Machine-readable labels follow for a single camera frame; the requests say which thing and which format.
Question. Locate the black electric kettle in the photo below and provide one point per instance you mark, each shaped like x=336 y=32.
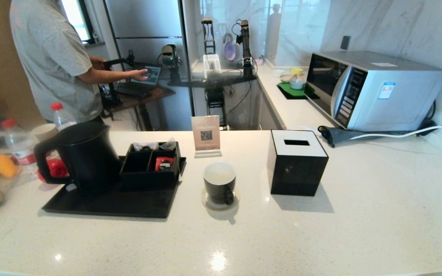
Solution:
x=86 y=157

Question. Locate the QR code acrylic sign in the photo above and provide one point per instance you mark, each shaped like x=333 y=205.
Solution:
x=205 y=132

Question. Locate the black background robot stand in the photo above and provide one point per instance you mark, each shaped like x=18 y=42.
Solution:
x=215 y=99

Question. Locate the black mug white inside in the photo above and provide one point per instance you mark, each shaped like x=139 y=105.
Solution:
x=217 y=191

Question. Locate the red coffee sachet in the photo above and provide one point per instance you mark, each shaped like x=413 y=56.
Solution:
x=163 y=163

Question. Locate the white plastic rack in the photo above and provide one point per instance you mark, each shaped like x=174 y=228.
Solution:
x=211 y=65

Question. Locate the brown wooden desk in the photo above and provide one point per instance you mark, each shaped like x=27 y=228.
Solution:
x=155 y=93

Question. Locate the black compartment organizer box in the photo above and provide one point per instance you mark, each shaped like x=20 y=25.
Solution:
x=148 y=178

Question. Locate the green mat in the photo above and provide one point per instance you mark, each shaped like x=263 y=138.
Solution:
x=290 y=91

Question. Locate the black tissue box white top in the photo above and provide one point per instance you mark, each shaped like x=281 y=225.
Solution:
x=297 y=172

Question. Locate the small white bowl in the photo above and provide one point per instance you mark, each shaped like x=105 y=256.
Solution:
x=278 y=73

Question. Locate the purple plate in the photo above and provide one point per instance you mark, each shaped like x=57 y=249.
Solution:
x=230 y=50

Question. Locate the tan small dish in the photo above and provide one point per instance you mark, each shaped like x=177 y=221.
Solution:
x=286 y=78

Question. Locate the white bowl with spoon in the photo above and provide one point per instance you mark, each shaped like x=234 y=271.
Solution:
x=297 y=83

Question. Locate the black laptop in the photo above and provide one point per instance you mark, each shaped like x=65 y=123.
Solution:
x=148 y=74

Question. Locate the black sensor head green light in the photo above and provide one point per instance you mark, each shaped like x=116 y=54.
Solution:
x=169 y=53

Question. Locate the yellow bowl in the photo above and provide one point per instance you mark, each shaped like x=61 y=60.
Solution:
x=297 y=71

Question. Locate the black serving tray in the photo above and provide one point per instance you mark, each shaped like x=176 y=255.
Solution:
x=129 y=203

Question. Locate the black desk mounted device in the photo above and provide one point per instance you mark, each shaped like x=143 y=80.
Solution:
x=108 y=99

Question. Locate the silver refrigerator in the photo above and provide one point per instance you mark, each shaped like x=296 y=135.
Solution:
x=144 y=19

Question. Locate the clear water bottle red cap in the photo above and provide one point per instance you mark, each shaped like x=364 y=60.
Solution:
x=61 y=120
x=19 y=145

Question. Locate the red toy apple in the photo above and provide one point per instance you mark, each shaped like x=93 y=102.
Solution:
x=56 y=168

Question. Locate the brown paper cup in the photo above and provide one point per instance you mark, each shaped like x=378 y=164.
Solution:
x=44 y=132

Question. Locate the silver microwave oven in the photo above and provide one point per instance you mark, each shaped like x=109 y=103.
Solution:
x=397 y=96

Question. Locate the person in grey t-shirt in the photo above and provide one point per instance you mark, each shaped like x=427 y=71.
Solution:
x=48 y=50

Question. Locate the dark wall socket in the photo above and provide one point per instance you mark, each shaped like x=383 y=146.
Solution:
x=345 y=42

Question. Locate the window with dark frame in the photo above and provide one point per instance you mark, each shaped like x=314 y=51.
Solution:
x=77 y=15

